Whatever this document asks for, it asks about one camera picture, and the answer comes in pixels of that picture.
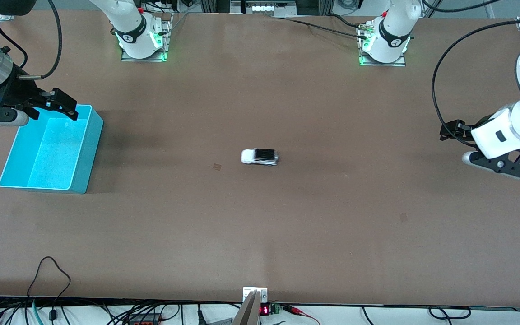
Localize white jeep toy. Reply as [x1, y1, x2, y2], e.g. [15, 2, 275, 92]
[241, 148, 280, 167]

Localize turquoise plastic bin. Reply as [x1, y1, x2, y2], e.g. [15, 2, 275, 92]
[0, 104, 104, 195]

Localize orange connector block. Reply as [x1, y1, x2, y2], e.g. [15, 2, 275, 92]
[127, 315, 163, 325]

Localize red clip leads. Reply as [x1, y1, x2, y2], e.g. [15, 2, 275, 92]
[282, 304, 321, 325]

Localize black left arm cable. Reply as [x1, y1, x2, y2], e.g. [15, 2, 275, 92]
[422, 0, 520, 148]

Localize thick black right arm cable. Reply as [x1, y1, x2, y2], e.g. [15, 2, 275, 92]
[19, 0, 64, 80]

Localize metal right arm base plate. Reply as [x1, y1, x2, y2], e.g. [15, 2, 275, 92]
[121, 13, 173, 62]

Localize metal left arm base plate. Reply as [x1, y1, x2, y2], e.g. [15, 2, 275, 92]
[357, 23, 406, 67]

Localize thin black looped cable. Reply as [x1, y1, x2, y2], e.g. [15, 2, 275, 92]
[26, 256, 72, 322]

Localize black cables to base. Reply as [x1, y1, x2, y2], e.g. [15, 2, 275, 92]
[273, 14, 369, 40]

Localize black flat looped cable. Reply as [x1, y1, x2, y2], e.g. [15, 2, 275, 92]
[428, 306, 472, 320]

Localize teal cable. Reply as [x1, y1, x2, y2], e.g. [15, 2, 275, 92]
[32, 299, 45, 325]

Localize aluminium frame with equipment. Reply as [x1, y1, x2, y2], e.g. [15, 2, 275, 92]
[199, 0, 333, 18]

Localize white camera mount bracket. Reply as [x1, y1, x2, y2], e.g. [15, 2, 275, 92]
[242, 287, 268, 304]

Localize grey camera mount pole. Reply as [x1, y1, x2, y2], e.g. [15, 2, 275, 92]
[232, 291, 261, 325]

